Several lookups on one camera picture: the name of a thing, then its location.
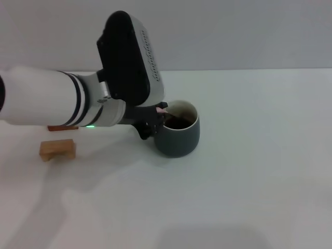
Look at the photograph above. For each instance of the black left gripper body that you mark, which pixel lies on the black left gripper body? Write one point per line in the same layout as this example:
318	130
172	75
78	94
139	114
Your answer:
140	115

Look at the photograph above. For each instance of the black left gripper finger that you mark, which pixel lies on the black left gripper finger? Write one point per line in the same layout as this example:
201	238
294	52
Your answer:
151	128
162	105

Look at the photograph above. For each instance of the grey ceramic mug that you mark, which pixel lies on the grey ceramic mug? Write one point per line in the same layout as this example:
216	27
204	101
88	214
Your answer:
179	142

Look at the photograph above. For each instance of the light wooden spoon rest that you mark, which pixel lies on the light wooden spoon rest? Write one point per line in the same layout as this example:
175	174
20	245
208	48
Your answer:
57	149

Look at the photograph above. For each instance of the dark coffee liquid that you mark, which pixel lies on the dark coffee liquid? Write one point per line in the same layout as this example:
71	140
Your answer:
182	124

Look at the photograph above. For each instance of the reddish brown wooden block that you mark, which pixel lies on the reddish brown wooden block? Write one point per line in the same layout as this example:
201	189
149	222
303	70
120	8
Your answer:
62	128

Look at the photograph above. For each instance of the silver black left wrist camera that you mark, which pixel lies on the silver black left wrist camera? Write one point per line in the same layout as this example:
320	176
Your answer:
127	57

